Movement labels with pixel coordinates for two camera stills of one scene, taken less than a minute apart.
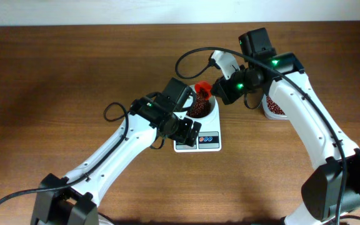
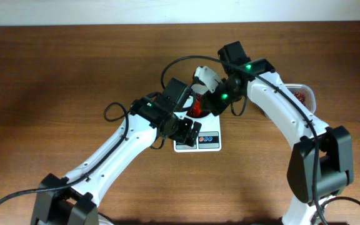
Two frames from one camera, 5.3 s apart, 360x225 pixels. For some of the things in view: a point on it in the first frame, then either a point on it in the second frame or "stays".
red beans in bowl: (202, 106) stays
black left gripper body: (179, 130) stays
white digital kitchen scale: (209, 138) stays
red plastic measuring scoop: (204, 87) -> (197, 110)
